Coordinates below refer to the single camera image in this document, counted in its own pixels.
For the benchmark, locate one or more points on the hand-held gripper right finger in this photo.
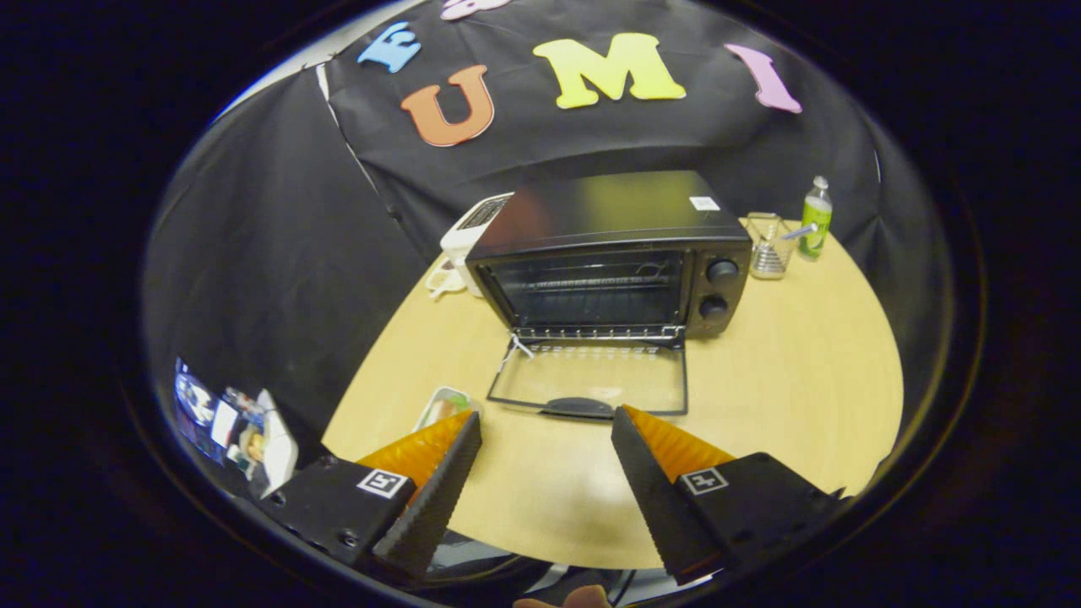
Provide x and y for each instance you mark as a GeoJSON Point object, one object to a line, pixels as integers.
{"type": "Point", "coordinates": [654, 498]}

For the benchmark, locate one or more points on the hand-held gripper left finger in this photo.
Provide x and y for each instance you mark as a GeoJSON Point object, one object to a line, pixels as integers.
{"type": "Point", "coordinates": [435, 507]}

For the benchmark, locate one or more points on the black toaster oven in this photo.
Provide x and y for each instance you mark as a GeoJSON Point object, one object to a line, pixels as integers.
{"type": "Point", "coordinates": [608, 211]}

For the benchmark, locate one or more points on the white food tray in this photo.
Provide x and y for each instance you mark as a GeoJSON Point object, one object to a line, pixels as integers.
{"type": "Point", "coordinates": [448, 393]}

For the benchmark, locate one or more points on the white slot toaster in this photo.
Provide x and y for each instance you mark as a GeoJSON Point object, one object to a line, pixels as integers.
{"type": "Point", "coordinates": [464, 238]}

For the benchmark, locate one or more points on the white box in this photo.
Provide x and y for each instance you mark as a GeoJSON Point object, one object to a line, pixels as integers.
{"type": "Point", "coordinates": [279, 447]}

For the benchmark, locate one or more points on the clear glass cup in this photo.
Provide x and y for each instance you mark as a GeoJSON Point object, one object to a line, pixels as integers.
{"type": "Point", "coordinates": [768, 249]}

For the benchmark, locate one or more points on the pale plastic utensil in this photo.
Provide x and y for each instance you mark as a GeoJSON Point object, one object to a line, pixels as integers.
{"type": "Point", "coordinates": [801, 230]}

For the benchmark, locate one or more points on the clear bottle with green label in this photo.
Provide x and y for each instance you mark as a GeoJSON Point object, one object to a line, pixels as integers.
{"type": "Point", "coordinates": [815, 219]}

